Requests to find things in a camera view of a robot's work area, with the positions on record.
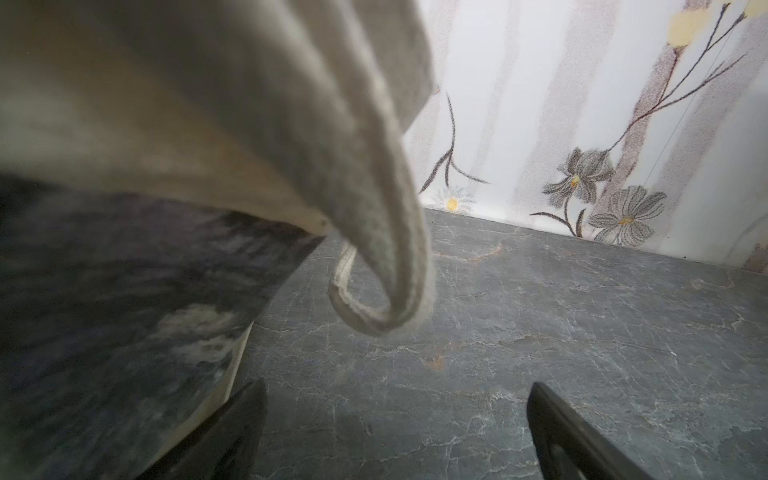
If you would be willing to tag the cream canvas tote bag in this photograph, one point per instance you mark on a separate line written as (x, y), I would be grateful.
(165, 167)

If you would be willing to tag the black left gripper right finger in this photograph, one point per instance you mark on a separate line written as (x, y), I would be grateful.
(568, 447)

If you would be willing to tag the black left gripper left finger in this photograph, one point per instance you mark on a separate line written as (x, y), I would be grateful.
(222, 447)

